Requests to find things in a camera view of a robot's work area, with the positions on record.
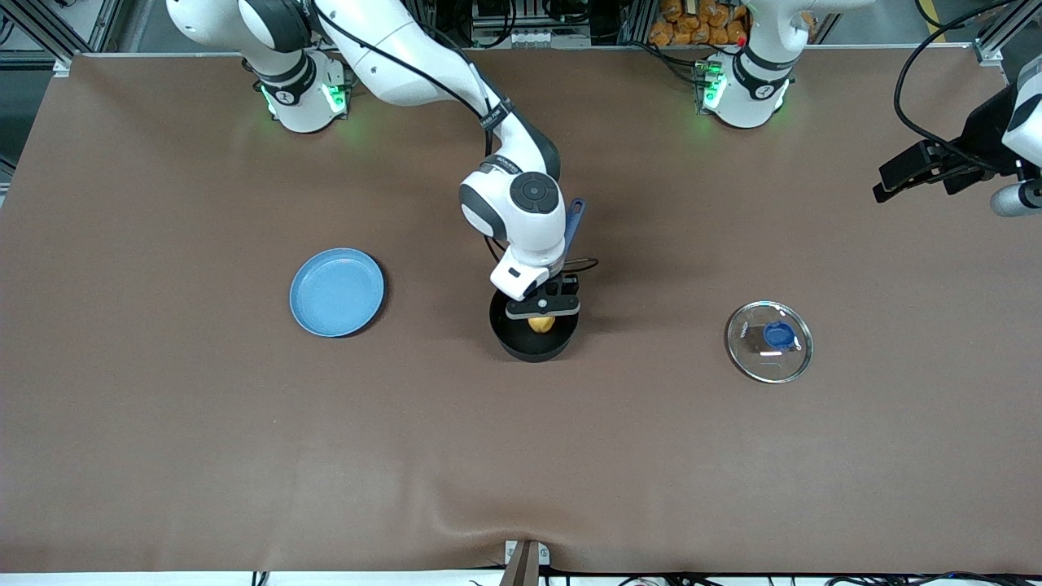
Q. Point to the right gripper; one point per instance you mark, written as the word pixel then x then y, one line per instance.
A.
pixel 565 286

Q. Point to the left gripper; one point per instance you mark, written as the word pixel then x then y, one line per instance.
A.
pixel 983 133

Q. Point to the yellow potato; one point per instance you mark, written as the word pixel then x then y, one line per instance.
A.
pixel 541 324

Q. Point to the glass lid blue knob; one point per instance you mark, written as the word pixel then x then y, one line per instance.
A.
pixel 780 335

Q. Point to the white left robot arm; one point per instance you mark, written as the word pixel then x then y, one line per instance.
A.
pixel 745 89

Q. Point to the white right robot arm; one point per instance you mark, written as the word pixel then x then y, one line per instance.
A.
pixel 529 212

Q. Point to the brown table mat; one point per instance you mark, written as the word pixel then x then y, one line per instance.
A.
pixel 521 448

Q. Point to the blue round plate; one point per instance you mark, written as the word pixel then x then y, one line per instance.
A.
pixel 338 293

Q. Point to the white power strip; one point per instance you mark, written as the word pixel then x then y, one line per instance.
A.
pixel 529 37

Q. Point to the bag of orange items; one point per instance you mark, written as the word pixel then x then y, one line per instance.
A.
pixel 692 24

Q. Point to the aluminium frame post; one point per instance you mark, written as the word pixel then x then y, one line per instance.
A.
pixel 989 50
pixel 62 67

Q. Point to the metal table edge bracket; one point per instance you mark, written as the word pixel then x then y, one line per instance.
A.
pixel 525 566

